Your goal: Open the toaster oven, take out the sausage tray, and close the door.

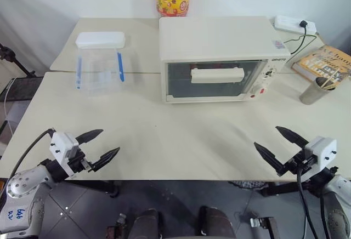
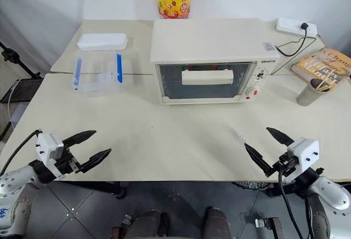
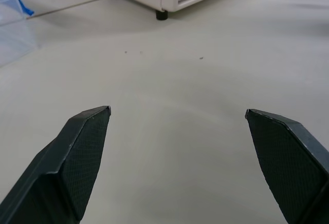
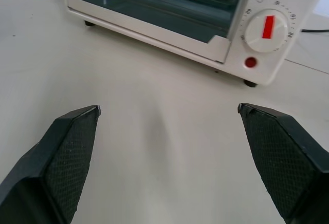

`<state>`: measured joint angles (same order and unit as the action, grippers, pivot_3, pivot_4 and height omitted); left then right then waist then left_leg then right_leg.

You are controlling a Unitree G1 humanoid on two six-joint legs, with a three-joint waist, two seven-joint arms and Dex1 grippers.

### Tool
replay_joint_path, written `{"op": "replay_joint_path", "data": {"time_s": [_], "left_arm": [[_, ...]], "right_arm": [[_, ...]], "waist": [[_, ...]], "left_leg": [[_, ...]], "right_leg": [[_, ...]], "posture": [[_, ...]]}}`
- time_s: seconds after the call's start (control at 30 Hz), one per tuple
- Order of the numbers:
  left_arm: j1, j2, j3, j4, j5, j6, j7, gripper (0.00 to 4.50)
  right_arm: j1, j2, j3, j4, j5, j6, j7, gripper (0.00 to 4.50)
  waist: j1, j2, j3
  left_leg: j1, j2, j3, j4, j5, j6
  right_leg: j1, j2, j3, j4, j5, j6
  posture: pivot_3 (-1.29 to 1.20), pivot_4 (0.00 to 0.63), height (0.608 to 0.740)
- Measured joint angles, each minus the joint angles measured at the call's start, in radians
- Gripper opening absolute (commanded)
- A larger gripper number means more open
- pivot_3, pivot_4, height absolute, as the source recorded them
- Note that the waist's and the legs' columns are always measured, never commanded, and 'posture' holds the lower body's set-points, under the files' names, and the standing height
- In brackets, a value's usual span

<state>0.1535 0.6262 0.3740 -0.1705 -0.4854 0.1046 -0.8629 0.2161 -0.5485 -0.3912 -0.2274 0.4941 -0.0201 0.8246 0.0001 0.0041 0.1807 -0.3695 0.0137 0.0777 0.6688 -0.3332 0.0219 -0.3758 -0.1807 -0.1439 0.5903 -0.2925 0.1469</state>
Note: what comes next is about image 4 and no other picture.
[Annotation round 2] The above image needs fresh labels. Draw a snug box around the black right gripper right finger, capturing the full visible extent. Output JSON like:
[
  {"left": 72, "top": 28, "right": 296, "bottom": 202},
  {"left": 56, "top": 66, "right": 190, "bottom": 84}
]
[{"left": 237, "top": 102, "right": 329, "bottom": 224}]

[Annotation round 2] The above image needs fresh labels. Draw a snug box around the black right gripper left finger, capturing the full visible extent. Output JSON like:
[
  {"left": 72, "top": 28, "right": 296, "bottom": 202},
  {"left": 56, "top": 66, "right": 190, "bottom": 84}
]
[{"left": 0, "top": 105, "right": 101, "bottom": 224}]

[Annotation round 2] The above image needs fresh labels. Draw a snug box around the white toaster oven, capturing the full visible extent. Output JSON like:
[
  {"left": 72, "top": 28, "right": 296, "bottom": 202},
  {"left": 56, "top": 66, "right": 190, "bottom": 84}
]
[{"left": 59, "top": 0, "right": 326, "bottom": 88}]

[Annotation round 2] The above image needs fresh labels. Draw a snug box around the glass oven door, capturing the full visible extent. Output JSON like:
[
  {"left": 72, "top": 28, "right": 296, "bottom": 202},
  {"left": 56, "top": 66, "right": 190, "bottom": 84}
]
[{"left": 63, "top": 0, "right": 248, "bottom": 64}]

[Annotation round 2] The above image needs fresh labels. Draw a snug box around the red indicator light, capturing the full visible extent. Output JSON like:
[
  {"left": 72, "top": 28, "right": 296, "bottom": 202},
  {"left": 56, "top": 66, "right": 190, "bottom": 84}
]
[{"left": 245, "top": 57, "right": 258, "bottom": 69}]

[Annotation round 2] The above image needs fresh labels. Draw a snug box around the white timer knob red stripe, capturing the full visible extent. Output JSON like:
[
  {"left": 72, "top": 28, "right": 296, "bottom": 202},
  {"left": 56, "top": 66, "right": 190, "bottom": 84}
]
[{"left": 244, "top": 9, "right": 289, "bottom": 53}]

